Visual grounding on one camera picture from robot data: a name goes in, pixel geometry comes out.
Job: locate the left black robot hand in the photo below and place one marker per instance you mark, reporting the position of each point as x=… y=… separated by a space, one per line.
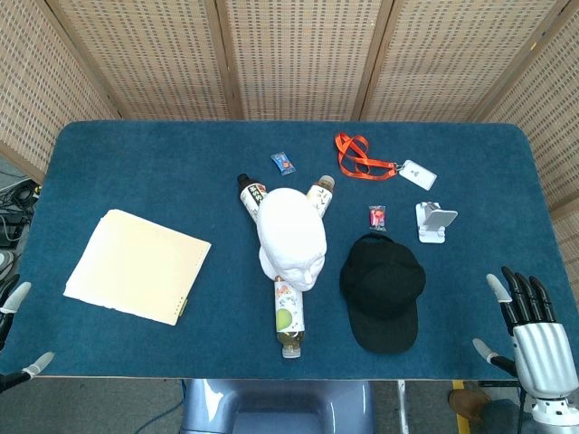
x=16 y=296

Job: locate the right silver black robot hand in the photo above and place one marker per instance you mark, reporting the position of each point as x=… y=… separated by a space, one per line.
x=540 y=357

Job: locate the black baseball cap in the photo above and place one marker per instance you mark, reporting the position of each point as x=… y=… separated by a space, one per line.
x=384 y=280

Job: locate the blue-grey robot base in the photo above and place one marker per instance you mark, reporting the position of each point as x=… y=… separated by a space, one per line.
x=276 y=407

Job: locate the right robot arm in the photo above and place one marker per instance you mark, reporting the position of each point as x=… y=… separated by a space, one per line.
x=549 y=411

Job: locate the white foam mannequin head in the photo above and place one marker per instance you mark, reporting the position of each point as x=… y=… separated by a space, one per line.
x=289 y=226

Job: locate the black under-table control box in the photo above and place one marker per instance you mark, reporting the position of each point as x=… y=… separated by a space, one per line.
x=497 y=383

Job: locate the brown shoe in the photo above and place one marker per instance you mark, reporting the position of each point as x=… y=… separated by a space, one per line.
x=468 y=402

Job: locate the cream loose-leaf notebook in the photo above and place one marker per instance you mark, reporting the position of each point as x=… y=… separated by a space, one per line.
x=135 y=267

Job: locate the white table leg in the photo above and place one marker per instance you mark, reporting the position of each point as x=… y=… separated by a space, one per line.
x=401 y=407

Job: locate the white folding phone stand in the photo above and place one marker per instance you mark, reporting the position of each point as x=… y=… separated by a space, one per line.
x=434 y=221

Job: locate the blue carpet table cover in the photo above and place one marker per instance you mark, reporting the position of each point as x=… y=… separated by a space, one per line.
x=135 y=172

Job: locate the woven bamboo screen panel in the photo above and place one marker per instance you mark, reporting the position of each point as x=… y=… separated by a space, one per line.
x=452 y=59
x=149 y=59
x=303 y=59
x=552 y=113
x=36 y=90

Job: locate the red candy wrapper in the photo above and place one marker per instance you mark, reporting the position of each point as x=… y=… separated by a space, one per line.
x=377 y=217

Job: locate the white ID badge card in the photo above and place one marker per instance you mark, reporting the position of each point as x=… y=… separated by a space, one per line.
x=418 y=174

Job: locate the tea bottle green apple label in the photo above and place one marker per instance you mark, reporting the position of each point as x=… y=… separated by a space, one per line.
x=289 y=321

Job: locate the black-capped bottle with dark label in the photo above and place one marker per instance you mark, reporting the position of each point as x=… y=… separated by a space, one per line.
x=250 y=194

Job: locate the brown-capped bottle with white label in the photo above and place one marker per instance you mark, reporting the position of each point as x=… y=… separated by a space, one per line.
x=322 y=192

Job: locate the blue candy wrapper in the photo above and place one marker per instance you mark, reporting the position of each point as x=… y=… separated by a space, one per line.
x=283 y=163

